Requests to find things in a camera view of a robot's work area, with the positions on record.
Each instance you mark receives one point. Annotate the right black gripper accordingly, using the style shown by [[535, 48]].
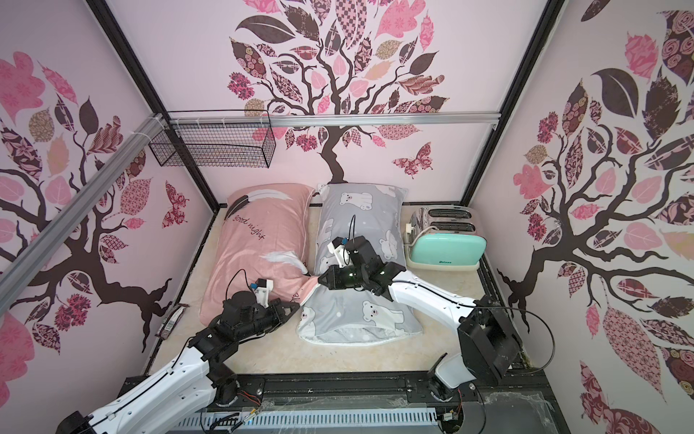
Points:
[[330, 276]]

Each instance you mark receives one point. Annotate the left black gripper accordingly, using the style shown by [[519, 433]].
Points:
[[277, 306]]

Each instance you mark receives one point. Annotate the black base frame rail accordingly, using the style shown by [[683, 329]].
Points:
[[412, 386]]

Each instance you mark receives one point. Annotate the white slotted cable duct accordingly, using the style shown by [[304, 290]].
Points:
[[310, 421]]

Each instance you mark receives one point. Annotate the horizontal aluminium rail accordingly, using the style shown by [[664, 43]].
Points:
[[336, 118]]

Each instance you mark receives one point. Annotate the diagonal aluminium rail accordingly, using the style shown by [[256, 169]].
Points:
[[20, 273]]

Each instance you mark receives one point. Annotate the pink good night pillow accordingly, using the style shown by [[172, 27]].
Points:
[[264, 235]]

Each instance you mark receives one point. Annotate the mint green toaster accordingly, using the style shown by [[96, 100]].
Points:
[[444, 238]]

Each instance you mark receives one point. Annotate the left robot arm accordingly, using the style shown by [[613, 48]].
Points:
[[195, 379]]

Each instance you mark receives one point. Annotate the small remote on floor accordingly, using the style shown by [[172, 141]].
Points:
[[171, 320]]

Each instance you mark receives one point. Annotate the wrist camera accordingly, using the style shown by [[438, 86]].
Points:
[[341, 255], [262, 288]]

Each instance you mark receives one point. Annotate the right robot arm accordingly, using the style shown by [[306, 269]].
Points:
[[487, 339]]

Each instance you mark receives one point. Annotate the black wire basket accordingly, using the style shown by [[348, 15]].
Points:
[[216, 138]]

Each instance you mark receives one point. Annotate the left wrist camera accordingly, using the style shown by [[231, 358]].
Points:
[[262, 288]]

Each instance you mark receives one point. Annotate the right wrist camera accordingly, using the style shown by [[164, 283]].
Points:
[[341, 255]]

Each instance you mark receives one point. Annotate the grey polar bear pillow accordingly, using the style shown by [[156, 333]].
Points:
[[350, 317]]

